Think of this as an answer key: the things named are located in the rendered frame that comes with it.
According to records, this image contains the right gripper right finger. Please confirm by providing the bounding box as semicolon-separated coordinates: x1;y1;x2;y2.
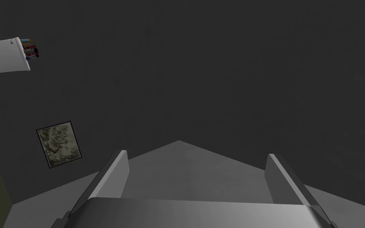
264;153;333;222

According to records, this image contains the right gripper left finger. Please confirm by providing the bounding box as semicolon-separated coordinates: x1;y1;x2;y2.
70;150;130;215

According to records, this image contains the framed grey-green picture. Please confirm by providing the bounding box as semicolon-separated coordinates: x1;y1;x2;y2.
36;120;83;169

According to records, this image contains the white cabinet with books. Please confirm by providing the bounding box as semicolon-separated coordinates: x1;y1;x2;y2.
0;36;40;74

